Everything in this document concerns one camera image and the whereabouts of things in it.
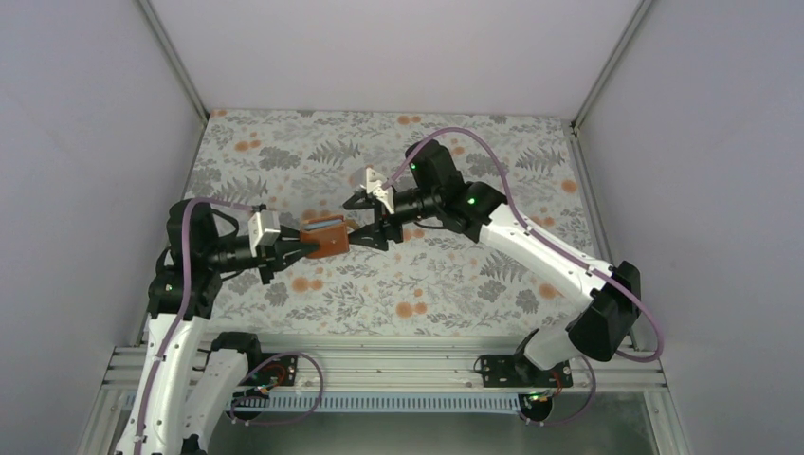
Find brown leather card holder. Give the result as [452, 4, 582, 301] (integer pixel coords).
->
[300, 215, 358, 259]

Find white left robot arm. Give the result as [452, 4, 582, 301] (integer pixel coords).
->
[114, 198, 320, 454]

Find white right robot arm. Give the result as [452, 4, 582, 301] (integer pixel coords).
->
[343, 140, 641, 370]

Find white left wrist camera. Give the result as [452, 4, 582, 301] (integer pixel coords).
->
[247, 209, 281, 257]

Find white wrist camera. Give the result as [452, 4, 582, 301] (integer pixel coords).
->
[348, 166, 396, 214]
[247, 209, 281, 257]

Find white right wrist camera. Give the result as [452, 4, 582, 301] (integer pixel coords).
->
[348, 166, 396, 214]

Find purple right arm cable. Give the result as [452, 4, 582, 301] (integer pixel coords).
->
[383, 126, 666, 428]

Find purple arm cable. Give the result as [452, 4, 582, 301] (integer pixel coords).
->
[383, 126, 666, 428]
[128, 196, 324, 455]

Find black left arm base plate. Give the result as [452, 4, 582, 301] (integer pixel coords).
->
[233, 355, 299, 398]

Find aluminium mounting rail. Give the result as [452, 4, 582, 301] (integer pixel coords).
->
[101, 333, 667, 392]

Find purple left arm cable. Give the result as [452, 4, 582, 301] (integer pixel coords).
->
[128, 196, 324, 455]

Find blue slotted cable duct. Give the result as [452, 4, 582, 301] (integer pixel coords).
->
[235, 391, 520, 414]

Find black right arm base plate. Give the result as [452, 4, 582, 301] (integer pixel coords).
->
[472, 355, 574, 389]

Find left aluminium corner post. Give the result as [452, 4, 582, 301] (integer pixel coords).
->
[134, 0, 210, 125]

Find aluminium corner frame post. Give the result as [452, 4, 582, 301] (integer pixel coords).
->
[570, 0, 654, 136]

